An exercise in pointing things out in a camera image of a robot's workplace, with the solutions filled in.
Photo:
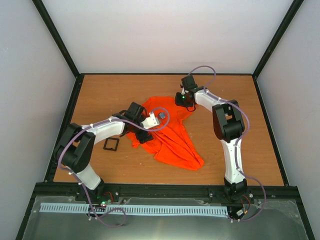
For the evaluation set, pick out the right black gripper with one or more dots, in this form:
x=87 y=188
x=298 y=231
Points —
x=178 y=101

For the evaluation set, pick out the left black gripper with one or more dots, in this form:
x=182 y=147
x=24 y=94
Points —
x=140 y=137

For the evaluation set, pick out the orange garment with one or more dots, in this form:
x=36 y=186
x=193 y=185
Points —
x=172 y=144

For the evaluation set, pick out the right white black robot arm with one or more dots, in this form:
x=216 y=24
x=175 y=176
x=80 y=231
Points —
x=228 y=126

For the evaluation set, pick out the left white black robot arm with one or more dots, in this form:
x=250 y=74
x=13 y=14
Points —
x=75 y=147

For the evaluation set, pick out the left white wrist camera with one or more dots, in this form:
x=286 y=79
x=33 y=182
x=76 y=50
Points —
x=151 y=121

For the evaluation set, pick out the black square frame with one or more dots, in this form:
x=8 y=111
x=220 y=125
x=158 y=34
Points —
x=111 y=144

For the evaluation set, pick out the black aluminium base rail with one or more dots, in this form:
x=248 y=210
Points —
x=213 y=194

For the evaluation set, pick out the light blue slotted cable duct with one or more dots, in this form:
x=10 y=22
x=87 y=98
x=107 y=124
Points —
x=136 y=210

